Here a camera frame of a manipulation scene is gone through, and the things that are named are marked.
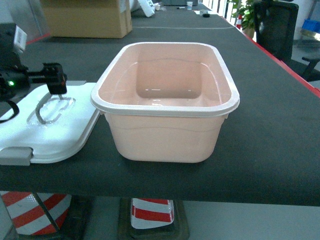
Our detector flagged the white box lid grey latch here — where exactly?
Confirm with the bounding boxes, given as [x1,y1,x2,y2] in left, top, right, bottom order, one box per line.
[0,82,100,166]

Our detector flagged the green potted plant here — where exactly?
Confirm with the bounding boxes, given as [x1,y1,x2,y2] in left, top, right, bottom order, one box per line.
[227,0,255,30]

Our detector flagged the white paper cup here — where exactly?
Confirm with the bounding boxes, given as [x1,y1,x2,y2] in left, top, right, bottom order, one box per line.
[186,1,193,11]

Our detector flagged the blue bins on right shelf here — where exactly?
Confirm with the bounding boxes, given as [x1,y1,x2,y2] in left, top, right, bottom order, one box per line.
[302,19,320,33]

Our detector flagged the cardboard box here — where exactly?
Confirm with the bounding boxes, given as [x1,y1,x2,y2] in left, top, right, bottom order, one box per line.
[40,0,133,39]

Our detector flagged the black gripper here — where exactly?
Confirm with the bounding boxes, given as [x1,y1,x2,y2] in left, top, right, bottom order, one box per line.
[0,23,67,102]

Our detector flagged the white foam piece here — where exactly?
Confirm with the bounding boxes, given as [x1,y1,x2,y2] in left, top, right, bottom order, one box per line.
[129,0,161,18]

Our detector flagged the pink plastic storage box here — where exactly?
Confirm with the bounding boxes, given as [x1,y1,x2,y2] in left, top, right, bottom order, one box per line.
[90,42,240,163]

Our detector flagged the red white traffic cone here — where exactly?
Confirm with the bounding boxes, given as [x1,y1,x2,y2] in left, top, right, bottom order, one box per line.
[117,198,190,240]
[0,191,92,240]

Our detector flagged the black mesh chair right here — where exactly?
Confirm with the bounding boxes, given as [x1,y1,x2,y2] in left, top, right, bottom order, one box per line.
[253,0,320,82]

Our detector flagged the left red white traffic cone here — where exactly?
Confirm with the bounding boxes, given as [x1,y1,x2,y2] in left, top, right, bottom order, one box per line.
[0,191,92,240]

